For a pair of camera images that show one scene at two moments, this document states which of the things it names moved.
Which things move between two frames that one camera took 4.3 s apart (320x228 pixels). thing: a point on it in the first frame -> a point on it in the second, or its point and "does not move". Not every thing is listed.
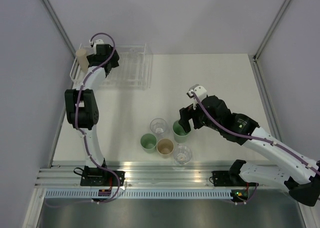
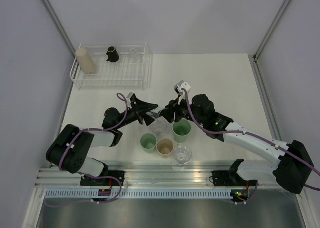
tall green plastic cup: x=180 y=135 does not move
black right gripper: x=187 y=113 -> x=168 y=113
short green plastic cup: x=148 y=142 does not move
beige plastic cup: x=165 y=147 does not move
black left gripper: x=114 y=61 -> x=141 y=108
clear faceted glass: x=182 y=154 does not move
